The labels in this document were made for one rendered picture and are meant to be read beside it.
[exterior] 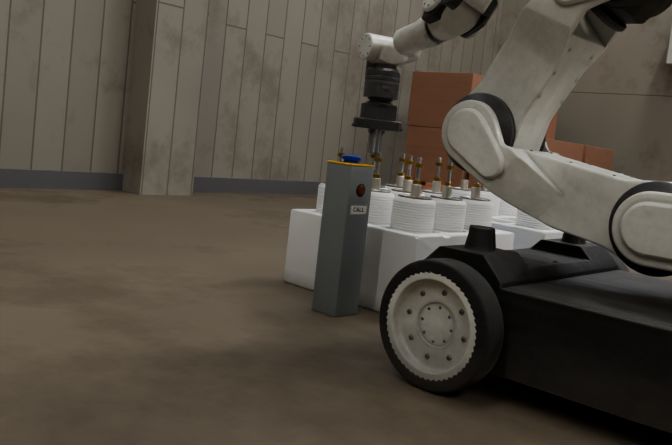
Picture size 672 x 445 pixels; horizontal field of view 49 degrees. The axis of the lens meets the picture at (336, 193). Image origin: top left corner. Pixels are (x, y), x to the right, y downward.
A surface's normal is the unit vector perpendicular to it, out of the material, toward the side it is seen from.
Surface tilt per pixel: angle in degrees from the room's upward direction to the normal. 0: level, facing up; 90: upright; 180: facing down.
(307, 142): 90
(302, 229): 90
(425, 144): 90
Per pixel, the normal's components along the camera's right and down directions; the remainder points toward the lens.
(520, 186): -0.40, 0.29
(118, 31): 0.74, 0.13
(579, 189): -0.67, -0.02
